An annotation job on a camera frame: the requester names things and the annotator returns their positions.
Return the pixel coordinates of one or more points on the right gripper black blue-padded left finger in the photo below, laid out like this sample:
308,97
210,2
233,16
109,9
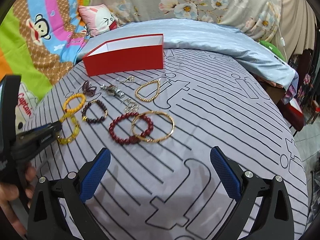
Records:
46,219

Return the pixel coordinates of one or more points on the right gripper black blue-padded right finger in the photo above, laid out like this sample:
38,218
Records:
274,219

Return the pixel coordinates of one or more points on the dark purple bead strand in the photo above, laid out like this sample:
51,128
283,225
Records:
88,89

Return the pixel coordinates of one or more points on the gold bangle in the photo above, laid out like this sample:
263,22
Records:
141,138

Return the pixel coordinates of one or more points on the silver chain cluster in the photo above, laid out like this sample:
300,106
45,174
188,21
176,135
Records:
130,106

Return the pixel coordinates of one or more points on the silver metal watch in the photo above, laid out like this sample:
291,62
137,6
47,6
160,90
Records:
112,90

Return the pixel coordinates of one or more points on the small silver pendant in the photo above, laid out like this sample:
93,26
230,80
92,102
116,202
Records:
129,79

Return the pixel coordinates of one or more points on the person's left hand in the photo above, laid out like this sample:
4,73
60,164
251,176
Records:
10,193

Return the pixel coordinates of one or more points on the lilac striped bed sheet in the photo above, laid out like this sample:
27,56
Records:
170,190

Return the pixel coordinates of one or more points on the colourful monkey cartoon blanket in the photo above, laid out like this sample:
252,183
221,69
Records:
40,40

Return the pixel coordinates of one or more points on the pink rabbit cushion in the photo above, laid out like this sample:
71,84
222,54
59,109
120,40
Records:
98,19

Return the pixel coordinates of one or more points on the red cardboard box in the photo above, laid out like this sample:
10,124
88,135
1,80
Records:
142,52

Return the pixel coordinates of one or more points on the green plush toy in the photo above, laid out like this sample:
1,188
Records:
273,49

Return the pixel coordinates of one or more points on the light blue pillow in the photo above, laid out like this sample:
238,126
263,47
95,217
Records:
191,34

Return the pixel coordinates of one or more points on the grey floral quilt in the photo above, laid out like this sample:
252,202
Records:
258,19

